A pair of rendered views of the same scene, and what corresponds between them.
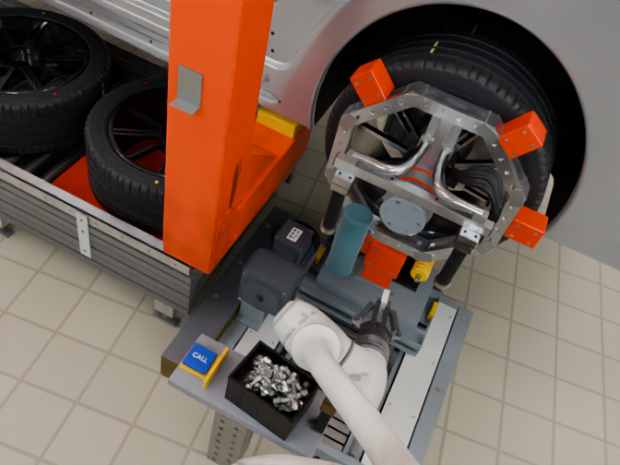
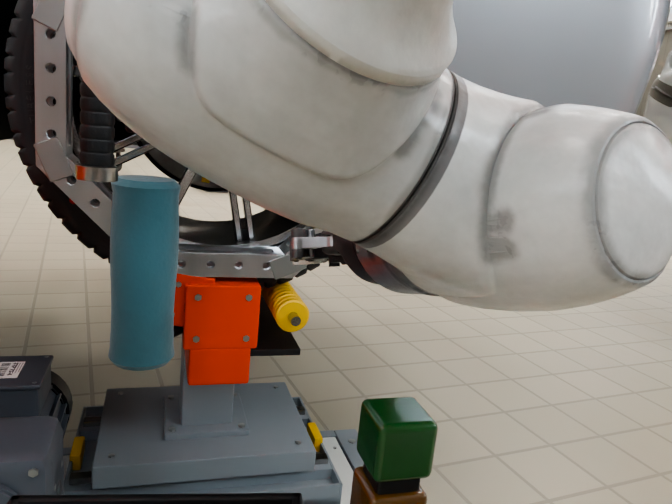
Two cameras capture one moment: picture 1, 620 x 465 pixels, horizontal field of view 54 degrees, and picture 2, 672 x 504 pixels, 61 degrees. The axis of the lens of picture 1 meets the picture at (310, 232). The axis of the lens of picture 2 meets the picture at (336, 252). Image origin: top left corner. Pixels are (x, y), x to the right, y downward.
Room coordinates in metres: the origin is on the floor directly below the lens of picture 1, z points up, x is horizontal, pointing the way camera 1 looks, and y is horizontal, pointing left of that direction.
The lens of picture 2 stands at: (0.48, 0.04, 0.83)
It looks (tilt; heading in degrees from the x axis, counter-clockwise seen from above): 12 degrees down; 330
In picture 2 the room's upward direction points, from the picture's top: 6 degrees clockwise
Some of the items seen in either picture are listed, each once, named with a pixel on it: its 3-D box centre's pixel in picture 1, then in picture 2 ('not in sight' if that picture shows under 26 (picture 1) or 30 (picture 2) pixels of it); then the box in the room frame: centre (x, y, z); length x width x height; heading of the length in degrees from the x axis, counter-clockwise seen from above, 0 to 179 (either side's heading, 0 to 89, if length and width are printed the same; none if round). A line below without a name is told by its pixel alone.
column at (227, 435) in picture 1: (234, 424); not in sight; (0.80, 0.05, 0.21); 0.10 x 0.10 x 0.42; 77
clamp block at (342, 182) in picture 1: (347, 175); not in sight; (1.20, -0.05, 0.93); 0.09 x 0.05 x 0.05; 167
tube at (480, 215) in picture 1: (467, 172); not in sight; (1.22, -0.33, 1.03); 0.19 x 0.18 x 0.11; 167
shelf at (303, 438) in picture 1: (253, 394); not in sight; (0.79, 0.02, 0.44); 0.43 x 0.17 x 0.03; 77
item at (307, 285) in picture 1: (373, 287); (202, 458); (1.53, -0.30, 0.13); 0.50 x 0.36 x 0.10; 77
